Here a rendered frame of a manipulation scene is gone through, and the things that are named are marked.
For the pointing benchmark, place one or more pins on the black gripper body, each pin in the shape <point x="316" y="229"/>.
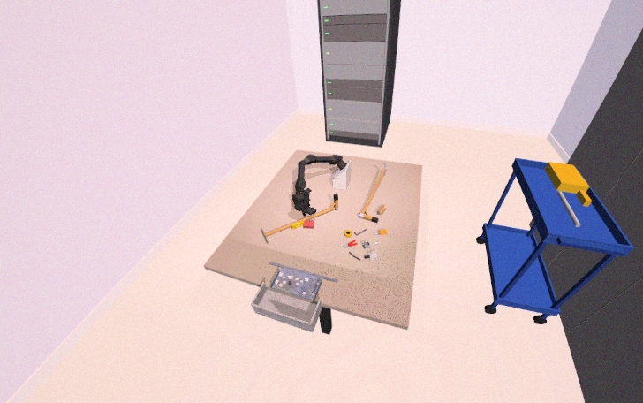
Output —
<point x="308" y="209"/>

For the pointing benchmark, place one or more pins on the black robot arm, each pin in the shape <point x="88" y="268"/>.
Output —
<point x="301" y="194"/>

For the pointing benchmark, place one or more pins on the orange long pole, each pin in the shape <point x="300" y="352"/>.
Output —
<point x="334" y="206"/>

